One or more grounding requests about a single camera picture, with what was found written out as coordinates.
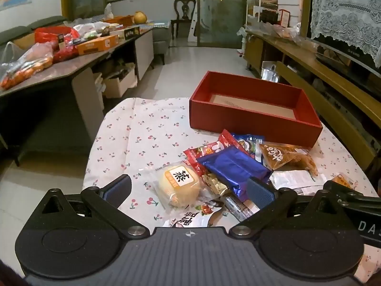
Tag long grey table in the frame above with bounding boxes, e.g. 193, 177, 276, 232
0, 27, 155, 167

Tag silver foil bag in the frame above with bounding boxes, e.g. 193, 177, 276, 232
261, 61, 280, 82

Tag glass door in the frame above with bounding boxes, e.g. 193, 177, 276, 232
196, 0, 247, 48

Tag black television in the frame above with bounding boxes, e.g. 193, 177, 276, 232
306, 21, 381, 94

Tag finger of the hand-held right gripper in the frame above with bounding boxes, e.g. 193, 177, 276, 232
324, 180, 381, 207

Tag orange brown snack packet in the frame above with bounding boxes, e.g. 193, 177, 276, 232
257, 141, 319, 176

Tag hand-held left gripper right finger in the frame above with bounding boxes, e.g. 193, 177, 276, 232
228, 176, 344, 240

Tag wooden television cabinet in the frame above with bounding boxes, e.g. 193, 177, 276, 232
244, 30, 381, 170

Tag red plastic bag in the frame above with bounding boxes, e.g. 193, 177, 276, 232
34, 26, 81, 64

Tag printed gift box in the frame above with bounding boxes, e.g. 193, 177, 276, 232
256, 0, 280, 24

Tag white packet with red print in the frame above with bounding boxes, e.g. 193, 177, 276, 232
162, 199, 230, 228

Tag cherry print tablecloth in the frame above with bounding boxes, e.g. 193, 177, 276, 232
82, 97, 381, 281

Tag gold candy wrapper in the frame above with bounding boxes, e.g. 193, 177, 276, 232
201, 173, 230, 197

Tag cardboard box under table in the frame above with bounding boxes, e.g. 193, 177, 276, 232
101, 62, 138, 99

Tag white lace cloth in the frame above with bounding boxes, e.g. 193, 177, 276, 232
311, 0, 381, 63

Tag blue and white chips packet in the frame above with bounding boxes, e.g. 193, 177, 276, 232
231, 133, 265, 167

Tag dark wooden chair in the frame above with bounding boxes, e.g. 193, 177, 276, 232
170, 0, 197, 39

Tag round yellow bun packet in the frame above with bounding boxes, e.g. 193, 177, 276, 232
143, 161, 209, 212

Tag small orange pastry packet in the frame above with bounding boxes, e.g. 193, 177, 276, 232
331, 173, 356, 189

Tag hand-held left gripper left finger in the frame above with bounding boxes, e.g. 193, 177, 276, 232
40, 174, 151, 240

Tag clear bag of orange snacks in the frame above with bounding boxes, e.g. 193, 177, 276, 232
0, 42, 54, 91

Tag red snack packet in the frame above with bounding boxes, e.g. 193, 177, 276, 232
183, 129, 249, 176

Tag grey sofa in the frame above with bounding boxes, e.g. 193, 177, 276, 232
0, 15, 69, 51

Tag orange flat box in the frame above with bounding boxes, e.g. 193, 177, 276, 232
76, 34, 120, 56

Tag dark blue foil packet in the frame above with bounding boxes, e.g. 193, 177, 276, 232
196, 147, 272, 202

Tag white paper snack packet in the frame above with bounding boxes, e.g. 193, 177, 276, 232
269, 170, 319, 191

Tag black and yellow box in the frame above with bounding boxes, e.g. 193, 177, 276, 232
123, 26, 140, 41

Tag clear sausage stick packet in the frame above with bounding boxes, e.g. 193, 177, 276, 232
222, 195, 256, 222

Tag red cardboard box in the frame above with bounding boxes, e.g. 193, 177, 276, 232
189, 71, 323, 149

